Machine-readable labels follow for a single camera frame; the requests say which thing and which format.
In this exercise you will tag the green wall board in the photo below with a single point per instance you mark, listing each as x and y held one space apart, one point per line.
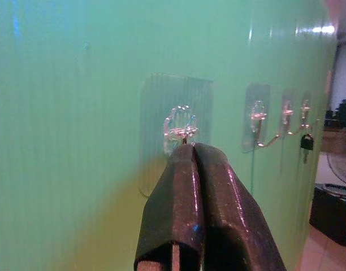
77 127

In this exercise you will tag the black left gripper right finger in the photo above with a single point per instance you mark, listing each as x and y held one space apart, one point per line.
232 220

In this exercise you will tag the black-headed key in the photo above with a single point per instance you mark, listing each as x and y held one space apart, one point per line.
306 142

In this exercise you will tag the standing fan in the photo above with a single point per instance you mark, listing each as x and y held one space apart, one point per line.
341 169

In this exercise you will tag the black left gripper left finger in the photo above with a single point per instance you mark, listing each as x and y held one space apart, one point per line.
173 203

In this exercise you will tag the clear adhesive metal hook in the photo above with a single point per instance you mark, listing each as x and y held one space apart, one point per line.
305 113
257 115
287 113
156 113

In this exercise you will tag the wooden table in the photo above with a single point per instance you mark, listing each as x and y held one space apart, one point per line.
335 138

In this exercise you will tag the black box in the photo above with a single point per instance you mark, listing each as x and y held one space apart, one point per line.
331 217

